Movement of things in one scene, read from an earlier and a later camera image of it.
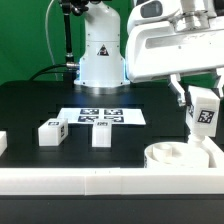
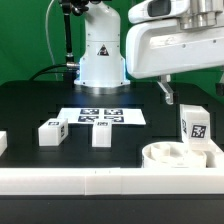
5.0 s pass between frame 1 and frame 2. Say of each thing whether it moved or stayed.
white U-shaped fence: stayed
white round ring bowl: stayed
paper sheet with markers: stayed
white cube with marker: moved
